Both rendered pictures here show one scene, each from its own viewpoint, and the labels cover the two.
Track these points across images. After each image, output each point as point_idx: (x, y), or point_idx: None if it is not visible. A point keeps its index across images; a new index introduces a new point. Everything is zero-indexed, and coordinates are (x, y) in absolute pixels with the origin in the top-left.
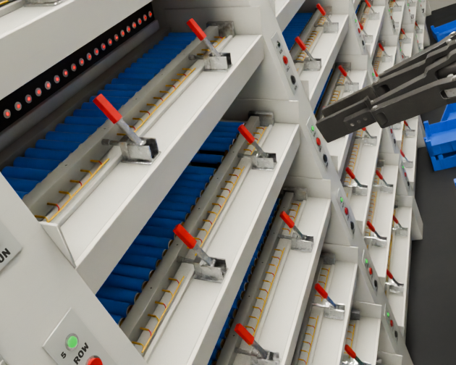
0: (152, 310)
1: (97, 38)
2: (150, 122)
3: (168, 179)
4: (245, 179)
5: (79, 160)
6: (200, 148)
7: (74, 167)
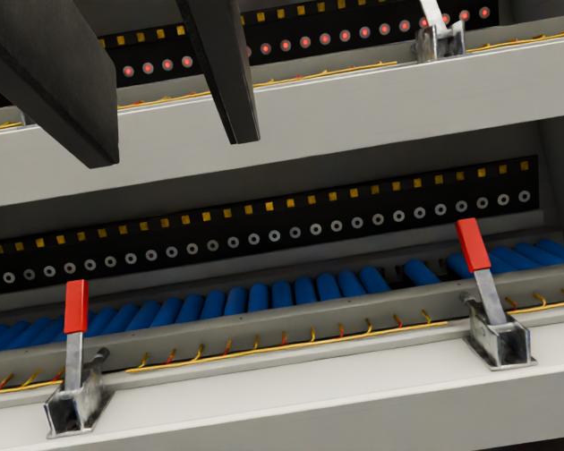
0: None
1: (314, 23)
2: (162, 103)
3: (47, 175)
4: (414, 346)
5: (14, 107)
6: (448, 262)
7: (3, 114)
